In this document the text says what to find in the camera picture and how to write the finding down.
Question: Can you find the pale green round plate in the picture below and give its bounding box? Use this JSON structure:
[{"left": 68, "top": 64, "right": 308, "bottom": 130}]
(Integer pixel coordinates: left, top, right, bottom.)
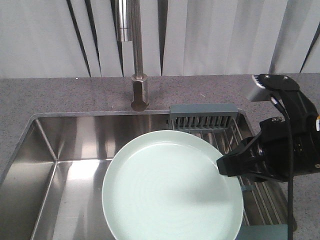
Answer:
[{"left": 101, "top": 130, "right": 244, "bottom": 240}]

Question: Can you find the black camera cable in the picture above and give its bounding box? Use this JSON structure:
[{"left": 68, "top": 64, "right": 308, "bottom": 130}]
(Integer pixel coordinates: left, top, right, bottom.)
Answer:
[{"left": 269, "top": 89, "right": 295, "bottom": 240}]

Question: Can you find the white pleated curtain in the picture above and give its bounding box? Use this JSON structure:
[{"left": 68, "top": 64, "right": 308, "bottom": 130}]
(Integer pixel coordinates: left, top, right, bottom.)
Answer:
[{"left": 0, "top": 0, "right": 320, "bottom": 79}]

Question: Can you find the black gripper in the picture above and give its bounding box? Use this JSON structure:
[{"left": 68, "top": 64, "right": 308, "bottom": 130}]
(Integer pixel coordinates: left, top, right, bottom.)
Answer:
[{"left": 216, "top": 90, "right": 320, "bottom": 183}]

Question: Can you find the stainless steel faucet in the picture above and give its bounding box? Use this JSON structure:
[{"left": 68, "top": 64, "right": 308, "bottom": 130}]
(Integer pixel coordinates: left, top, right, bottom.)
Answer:
[{"left": 115, "top": 0, "right": 149, "bottom": 112}]

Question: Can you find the stainless steel sink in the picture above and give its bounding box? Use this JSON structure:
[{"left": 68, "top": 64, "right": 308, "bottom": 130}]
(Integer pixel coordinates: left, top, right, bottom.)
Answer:
[{"left": 0, "top": 110, "right": 170, "bottom": 240}]

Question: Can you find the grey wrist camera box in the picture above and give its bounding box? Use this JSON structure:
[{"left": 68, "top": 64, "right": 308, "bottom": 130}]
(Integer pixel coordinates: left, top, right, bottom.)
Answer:
[{"left": 246, "top": 73, "right": 300, "bottom": 103}]

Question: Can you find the grey-blue roll-up drying rack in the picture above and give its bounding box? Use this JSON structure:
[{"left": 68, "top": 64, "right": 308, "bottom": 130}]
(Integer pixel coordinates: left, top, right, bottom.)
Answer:
[{"left": 167, "top": 103, "right": 288, "bottom": 240}]

